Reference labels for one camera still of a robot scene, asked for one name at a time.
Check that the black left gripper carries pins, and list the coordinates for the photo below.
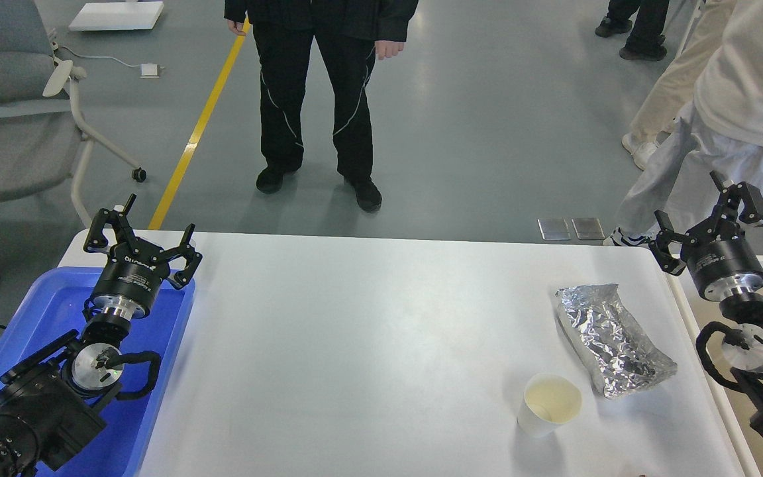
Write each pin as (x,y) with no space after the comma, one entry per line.
(131,273)

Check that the right metal floor plate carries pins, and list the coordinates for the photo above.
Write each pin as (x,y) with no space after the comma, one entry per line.
(587,228)

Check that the left metal floor plate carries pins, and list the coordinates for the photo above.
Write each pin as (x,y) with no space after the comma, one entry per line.
(554,229)

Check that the white power adapter with cable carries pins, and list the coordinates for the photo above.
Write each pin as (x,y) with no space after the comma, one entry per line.
(146,70)

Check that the person in white clothes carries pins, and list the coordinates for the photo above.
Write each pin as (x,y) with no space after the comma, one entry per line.
(720,129)

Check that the silver foil bag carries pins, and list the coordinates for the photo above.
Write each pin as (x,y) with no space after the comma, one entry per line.
(617,353)

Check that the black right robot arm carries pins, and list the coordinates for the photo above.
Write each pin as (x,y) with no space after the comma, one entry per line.
(733,356)

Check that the white paper cup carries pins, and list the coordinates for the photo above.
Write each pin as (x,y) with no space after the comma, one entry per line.
(549,402)

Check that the person in beige trousers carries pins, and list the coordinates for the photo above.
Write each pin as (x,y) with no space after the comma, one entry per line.
(675,86)

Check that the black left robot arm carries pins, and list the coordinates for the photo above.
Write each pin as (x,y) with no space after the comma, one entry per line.
(51,401)

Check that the metal floor plate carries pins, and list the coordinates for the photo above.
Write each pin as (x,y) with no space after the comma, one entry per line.
(587,228)
(554,229)

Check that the white foam board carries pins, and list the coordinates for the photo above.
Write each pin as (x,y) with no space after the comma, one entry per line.
(116,16)

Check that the grey office chair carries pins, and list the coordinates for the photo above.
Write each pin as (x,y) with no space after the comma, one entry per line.
(44,138)

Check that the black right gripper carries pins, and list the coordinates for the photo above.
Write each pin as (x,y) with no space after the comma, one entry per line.
(718,257)

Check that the person in dark trousers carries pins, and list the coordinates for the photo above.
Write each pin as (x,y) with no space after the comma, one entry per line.
(644,21)

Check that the blue plastic tray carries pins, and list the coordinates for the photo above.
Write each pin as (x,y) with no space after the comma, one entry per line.
(53,306)

